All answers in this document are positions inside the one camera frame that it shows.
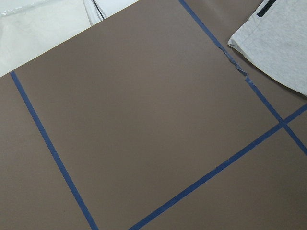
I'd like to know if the clear plastic bag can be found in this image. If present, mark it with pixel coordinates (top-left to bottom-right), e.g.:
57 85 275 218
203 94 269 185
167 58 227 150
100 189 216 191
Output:
0 0 135 76

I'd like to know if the grey cartoon print t-shirt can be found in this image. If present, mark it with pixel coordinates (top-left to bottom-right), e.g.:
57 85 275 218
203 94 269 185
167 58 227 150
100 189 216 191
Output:
228 0 307 95

